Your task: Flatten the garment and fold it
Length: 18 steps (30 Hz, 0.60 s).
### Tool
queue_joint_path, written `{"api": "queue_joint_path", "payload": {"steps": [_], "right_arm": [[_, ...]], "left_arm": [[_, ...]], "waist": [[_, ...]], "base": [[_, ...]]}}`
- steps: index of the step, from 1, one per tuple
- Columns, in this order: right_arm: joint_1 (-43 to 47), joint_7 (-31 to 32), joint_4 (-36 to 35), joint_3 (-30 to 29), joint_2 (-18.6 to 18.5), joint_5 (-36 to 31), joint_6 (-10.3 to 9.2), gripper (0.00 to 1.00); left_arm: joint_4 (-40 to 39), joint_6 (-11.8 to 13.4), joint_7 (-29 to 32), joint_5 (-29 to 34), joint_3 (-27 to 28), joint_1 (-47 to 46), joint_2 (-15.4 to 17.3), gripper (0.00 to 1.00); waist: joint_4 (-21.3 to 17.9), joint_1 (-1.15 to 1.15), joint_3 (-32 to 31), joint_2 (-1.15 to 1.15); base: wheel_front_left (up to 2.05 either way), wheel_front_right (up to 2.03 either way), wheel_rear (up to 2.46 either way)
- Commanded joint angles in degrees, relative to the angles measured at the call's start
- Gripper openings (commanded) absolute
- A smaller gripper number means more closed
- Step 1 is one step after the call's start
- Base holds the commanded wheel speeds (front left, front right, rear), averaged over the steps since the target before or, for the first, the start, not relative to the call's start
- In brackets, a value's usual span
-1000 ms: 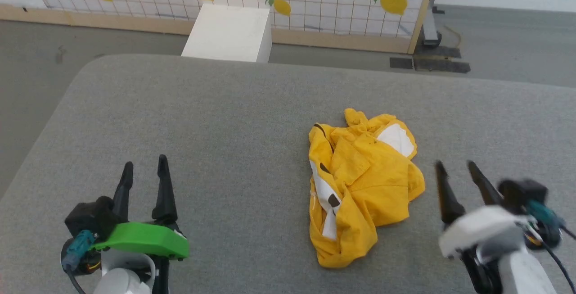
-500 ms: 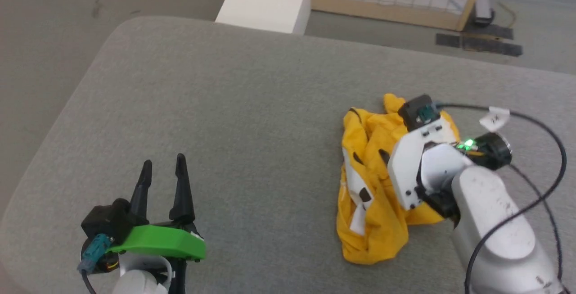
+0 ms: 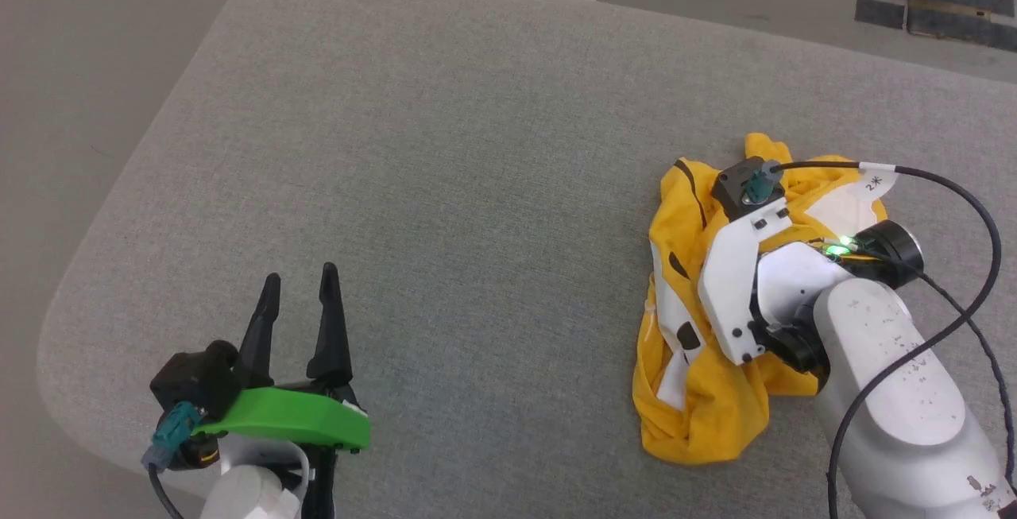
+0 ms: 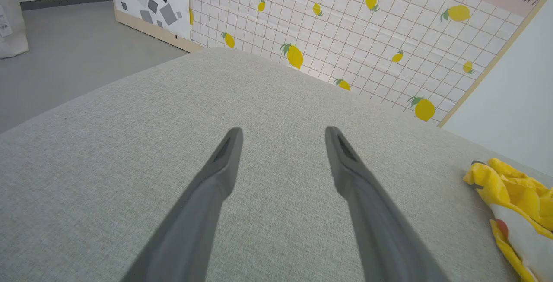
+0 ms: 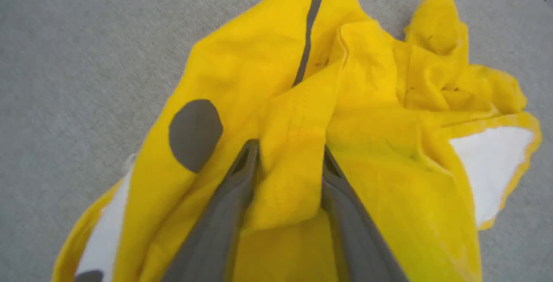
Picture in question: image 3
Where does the large dark floor mat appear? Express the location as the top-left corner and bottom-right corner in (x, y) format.
(906, 0), (1017, 52)

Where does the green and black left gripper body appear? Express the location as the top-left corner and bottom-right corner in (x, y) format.
(193, 380), (372, 519)

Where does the yellow garment with white panels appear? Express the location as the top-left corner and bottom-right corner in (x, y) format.
(632, 132), (889, 466)

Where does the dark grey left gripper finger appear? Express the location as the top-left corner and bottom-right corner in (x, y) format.
(305, 261), (355, 406)
(237, 272), (282, 394)

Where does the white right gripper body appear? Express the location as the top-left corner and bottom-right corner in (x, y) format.
(698, 199), (926, 378)

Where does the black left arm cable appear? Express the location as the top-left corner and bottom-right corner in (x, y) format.
(141, 401), (204, 519)

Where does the white cable tag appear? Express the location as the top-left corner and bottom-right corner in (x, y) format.
(842, 161), (899, 203)

